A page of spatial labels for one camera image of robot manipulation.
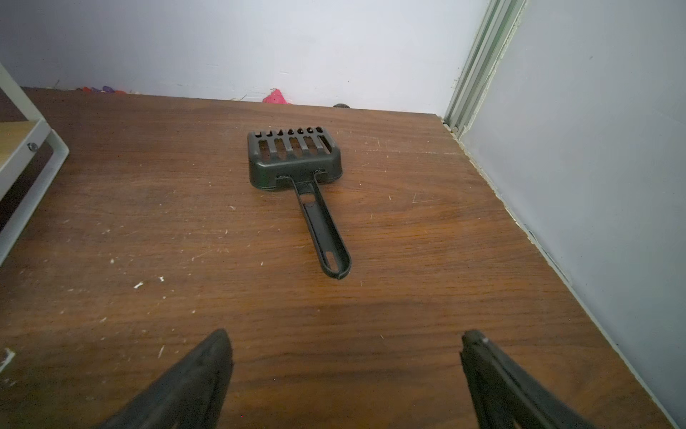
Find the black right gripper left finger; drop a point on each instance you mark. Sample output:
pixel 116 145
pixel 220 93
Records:
pixel 188 395

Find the white frame wooden shelf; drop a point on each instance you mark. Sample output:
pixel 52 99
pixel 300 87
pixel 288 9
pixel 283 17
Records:
pixel 20 142

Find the black slotted plastic scoop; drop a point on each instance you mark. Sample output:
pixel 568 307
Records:
pixel 302 159

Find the pink object at wall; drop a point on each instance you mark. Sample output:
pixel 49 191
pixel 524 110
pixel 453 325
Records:
pixel 276 97

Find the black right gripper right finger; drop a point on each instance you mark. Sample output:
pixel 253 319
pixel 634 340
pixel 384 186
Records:
pixel 506 396

